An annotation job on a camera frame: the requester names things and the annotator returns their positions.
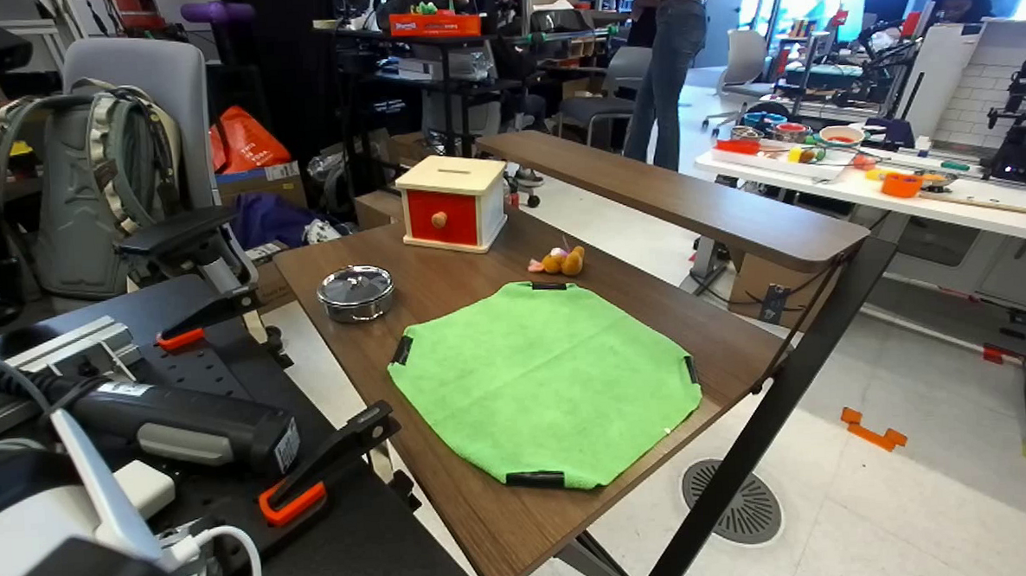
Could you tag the red drawer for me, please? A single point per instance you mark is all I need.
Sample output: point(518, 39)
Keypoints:
point(458, 230)

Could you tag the wooden drawer knob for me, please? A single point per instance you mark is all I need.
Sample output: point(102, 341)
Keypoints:
point(439, 220)

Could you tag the wooden box with red drawer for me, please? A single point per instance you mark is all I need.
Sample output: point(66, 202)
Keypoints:
point(465, 177)

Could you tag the small plush toy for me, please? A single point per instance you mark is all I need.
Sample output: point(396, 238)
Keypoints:
point(564, 261)

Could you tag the green cloth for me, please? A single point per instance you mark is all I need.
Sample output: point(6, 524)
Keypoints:
point(543, 382)

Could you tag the round silver metal tin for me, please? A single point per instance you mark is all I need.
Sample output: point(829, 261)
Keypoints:
point(356, 293)

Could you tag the brown wooden table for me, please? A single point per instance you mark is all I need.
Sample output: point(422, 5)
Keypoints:
point(674, 199)

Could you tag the black metal shelf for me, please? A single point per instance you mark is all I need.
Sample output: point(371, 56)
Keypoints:
point(448, 92)

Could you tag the dark office chair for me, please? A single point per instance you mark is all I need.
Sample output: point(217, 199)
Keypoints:
point(613, 102)

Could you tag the cardboard box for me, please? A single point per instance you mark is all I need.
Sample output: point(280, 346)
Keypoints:
point(751, 282)
point(262, 185)

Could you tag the purple cloth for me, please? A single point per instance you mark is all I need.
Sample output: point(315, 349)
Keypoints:
point(272, 219)

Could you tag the black clamp with orange grip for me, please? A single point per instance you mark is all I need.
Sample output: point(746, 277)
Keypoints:
point(330, 465)
point(207, 317)

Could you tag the flat red box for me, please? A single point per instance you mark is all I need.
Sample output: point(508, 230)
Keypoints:
point(434, 25)

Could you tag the orange bag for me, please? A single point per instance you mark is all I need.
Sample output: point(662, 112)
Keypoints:
point(247, 144)

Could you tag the round floor vent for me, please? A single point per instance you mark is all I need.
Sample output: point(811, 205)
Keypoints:
point(735, 503)

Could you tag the white office chair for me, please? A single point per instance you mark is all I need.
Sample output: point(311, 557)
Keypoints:
point(744, 61)

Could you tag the black handheld device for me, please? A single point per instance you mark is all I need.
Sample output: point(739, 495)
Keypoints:
point(181, 424)

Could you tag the white bowl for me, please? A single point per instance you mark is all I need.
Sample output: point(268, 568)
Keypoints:
point(841, 135)

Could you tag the orange floor marker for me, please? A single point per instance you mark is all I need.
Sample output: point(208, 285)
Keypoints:
point(873, 433)

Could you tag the grey office chair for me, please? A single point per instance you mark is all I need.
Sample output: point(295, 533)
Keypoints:
point(166, 87)

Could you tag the orange bowl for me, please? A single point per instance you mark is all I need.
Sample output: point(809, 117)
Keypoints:
point(901, 185)

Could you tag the white power adapter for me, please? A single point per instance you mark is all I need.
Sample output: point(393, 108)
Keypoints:
point(148, 486)

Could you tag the white table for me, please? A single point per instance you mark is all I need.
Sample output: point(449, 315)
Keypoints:
point(951, 204)

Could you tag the grey backpack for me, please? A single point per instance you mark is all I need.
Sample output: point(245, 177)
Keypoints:
point(76, 194)

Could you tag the white tile board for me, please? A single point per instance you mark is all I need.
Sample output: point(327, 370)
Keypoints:
point(989, 85)

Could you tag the aluminium rail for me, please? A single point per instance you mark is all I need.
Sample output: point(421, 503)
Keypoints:
point(57, 351)

